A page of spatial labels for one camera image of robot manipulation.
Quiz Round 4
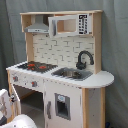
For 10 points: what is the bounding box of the red stove knob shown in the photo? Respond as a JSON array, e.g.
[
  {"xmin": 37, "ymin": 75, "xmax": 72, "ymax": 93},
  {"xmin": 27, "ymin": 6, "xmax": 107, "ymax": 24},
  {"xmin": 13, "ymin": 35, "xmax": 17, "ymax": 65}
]
[
  {"xmin": 31, "ymin": 81, "xmax": 37, "ymax": 87},
  {"xmin": 13, "ymin": 76, "xmax": 18, "ymax": 82}
]

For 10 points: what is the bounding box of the grey toy sink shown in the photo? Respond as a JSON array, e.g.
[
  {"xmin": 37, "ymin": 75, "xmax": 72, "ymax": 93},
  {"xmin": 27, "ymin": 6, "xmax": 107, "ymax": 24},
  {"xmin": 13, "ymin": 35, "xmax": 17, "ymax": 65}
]
[{"xmin": 52, "ymin": 68, "xmax": 92, "ymax": 81}]

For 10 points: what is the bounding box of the red right stove knob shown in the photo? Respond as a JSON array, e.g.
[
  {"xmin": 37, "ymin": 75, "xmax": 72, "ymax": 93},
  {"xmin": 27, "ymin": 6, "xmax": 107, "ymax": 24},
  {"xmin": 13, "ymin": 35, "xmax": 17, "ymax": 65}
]
[{"xmin": 31, "ymin": 81, "xmax": 37, "ymax": 87}]

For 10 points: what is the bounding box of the grey ice dispenser panel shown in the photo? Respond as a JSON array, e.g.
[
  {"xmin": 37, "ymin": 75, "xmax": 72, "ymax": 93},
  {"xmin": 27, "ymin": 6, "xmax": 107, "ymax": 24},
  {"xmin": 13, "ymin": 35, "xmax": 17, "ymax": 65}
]
[{"xmin": 55, "ymin": 94, "xmax": 71, "ymax": 120}]

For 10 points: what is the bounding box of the wooden toy kitchen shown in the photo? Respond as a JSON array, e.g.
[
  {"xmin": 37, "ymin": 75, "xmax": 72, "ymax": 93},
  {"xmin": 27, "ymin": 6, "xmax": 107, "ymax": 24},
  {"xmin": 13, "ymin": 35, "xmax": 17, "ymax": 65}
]
[{"xmin": 7, "ymin": 10, "xmax": 114, "ymax": 128}]

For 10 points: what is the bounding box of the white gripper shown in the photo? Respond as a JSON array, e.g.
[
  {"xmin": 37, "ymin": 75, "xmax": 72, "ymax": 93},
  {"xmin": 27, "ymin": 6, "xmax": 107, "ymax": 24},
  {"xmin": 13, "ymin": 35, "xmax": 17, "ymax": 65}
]
[{"xmin": 0, "ymin": 89, "xmax": 13, "ymax": 122}]

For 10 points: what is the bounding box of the grey range hood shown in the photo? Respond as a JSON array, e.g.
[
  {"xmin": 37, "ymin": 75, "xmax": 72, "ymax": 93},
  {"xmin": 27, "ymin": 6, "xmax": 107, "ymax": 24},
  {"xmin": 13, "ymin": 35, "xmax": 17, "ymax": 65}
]
[{"xmin": 24, "ymin": 15, "xmax": 49, "ymax": 33}]

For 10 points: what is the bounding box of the white oven door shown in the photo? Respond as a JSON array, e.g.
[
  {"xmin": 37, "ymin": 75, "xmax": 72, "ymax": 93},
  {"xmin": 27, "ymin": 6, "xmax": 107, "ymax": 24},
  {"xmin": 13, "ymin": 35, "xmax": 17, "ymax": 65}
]
[{"xmin": 11, "ymin": 85, "xmax": 21, "ymax": 116}]

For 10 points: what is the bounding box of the black toy faucet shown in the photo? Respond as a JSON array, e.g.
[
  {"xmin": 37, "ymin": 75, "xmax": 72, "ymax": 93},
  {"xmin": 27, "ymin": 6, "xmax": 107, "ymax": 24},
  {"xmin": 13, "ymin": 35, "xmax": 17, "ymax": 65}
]
[{"xmin": 76, "ymin": 50, "xmax": 94, "ymax": 70}]

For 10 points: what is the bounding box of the white fridge cabinet door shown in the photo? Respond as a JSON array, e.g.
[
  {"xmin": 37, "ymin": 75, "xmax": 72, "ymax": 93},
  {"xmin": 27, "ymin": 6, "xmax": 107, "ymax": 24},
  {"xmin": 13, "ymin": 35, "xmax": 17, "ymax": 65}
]
[{"xmin": 44, "ymin": 81, "xmax": 82, "ymax": 128}]

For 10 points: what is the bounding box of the black toy stovetop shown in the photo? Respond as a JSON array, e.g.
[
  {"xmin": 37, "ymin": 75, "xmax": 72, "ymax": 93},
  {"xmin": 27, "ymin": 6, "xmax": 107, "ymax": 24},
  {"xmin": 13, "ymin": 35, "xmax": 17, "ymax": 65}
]
[{"xmin": 19, "ymin": 61, "xmax": 56, "ymax": 73}]

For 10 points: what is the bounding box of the red left stove knob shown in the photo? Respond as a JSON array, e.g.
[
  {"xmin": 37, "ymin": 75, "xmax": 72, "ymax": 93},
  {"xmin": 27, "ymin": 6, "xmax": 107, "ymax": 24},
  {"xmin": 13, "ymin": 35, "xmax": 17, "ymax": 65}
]
[{"xmin": 13, "ymin": 76, "xmax": 18, "ymax": 82}]

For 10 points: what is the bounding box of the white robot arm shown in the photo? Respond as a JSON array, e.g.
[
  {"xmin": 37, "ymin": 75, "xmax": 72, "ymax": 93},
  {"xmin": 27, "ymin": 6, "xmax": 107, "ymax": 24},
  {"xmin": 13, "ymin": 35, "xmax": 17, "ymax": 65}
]
[{"xmin": 0, "ymin": 89, "xmax": 37, "ymax": 128}]

